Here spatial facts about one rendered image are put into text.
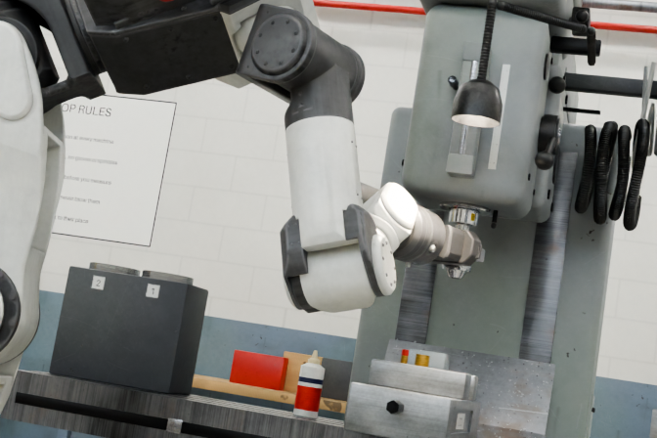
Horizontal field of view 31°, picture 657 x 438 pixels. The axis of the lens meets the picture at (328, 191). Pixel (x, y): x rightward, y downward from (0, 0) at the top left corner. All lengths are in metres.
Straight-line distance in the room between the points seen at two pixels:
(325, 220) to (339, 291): 0.09
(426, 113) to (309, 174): 0.46
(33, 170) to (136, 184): 5.12
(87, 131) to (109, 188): 0.37
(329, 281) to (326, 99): 0.23
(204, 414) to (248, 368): 3.89
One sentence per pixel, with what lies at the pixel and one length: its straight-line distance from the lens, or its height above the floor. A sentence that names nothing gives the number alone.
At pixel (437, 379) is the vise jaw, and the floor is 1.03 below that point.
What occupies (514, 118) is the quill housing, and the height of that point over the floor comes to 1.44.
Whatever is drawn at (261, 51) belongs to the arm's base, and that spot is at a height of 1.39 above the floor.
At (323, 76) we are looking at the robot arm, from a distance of 1.50.
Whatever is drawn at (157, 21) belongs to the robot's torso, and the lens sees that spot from 1.57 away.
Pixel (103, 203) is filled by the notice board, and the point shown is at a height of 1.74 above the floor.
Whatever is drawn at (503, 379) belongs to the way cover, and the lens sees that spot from 2.23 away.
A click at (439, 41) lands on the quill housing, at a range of 1.90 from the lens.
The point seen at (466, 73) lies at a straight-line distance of 1.84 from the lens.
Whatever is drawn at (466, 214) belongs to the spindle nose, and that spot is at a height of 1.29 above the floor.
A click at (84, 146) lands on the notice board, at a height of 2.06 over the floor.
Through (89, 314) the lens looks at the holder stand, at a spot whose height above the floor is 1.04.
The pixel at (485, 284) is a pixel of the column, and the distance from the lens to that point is 2.28.
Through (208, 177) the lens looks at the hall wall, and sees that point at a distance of 6.57.
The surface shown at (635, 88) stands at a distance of 2.25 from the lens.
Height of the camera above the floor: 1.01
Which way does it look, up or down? 9 degrees up
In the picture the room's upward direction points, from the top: 9 degrees clockwise
